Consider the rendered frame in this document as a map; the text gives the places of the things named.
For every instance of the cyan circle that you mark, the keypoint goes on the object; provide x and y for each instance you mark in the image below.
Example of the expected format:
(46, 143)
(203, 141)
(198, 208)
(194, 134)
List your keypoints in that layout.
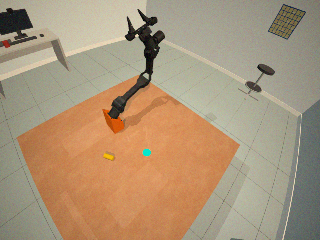
(146, 152)

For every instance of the yellow cylinder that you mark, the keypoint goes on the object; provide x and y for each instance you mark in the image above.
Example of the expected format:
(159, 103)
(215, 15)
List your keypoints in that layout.
(109, 157)

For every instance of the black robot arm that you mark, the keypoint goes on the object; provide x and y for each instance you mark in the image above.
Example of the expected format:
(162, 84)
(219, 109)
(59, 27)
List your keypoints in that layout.
(118, 105)

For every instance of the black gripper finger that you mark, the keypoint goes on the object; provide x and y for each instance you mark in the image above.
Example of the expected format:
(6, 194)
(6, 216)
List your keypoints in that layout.
(130, 26)
(144, 18)

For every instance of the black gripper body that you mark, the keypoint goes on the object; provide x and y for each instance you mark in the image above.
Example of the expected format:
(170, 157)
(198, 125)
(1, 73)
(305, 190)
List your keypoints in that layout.
(131, 36)

